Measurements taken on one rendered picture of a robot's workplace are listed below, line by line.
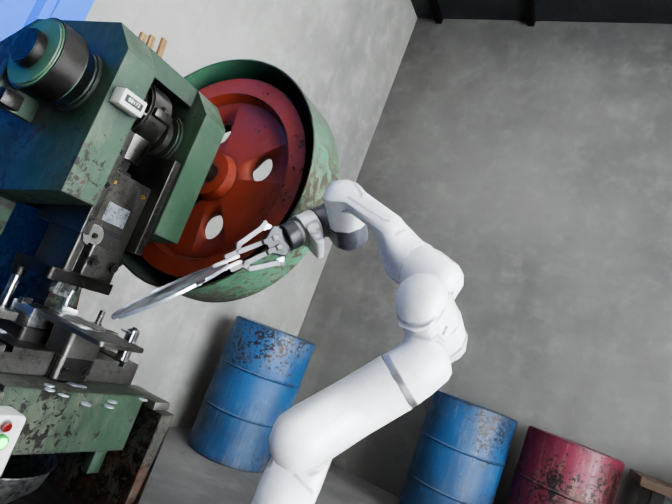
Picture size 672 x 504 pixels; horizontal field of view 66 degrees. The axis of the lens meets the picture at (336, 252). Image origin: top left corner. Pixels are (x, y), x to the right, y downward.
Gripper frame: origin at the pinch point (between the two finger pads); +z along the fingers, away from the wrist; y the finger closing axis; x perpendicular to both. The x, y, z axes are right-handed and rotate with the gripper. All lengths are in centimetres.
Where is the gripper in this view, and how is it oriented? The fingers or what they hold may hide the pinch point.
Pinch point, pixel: (226, 264)
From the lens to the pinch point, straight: 130.9
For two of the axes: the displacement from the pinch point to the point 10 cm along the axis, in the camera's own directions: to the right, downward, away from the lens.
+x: 4.0, -0.1, -9.1
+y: -3.7, -9.2, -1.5
